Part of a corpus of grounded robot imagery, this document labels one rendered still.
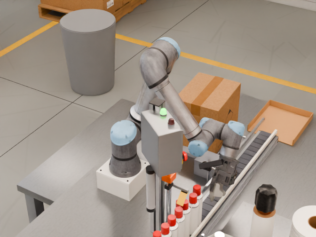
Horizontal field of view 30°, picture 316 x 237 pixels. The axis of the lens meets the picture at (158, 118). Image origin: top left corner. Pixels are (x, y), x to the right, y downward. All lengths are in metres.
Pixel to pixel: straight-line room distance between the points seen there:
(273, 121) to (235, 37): 2.82
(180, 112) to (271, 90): 2.85
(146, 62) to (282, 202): 0.94
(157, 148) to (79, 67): 2.90
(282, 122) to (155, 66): 1.14
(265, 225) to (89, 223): 0.78
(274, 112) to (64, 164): 1.22
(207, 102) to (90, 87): 2.25
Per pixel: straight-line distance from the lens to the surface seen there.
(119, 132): 2.62
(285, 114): 3.38
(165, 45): 2.46
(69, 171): 2.95
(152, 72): 2.37
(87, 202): 2.77
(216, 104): 2.89
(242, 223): 2.60
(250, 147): 3.02
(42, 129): 4.73
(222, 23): 6.34
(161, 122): 2.13
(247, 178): 2.86
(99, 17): 4.97
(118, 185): 2.73
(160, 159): 2.12
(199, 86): 3.02
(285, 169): 2.99
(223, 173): 2.55
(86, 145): 3.11
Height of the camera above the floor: 2.69
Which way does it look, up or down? 34 degrees down
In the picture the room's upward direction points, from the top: straight up
